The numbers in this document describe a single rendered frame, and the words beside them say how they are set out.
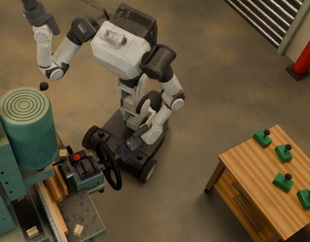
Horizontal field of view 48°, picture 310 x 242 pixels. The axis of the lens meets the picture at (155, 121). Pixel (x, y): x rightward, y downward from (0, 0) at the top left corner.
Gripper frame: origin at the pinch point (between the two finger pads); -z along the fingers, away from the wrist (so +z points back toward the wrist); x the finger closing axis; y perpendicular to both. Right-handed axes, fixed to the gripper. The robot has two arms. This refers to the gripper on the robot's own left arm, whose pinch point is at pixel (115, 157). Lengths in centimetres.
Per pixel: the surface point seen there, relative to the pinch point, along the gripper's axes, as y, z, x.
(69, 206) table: 39.9, -22.2, 4.3
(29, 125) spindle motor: 77, 2, 46
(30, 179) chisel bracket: 46, -25, 26
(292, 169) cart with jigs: -22, 84, -85
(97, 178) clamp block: 32.5, -5.6, 5.4
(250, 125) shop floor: -112, 92, -80
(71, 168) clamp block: 31.2, -12.7, 16.4
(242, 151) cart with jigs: -30, 65, -57
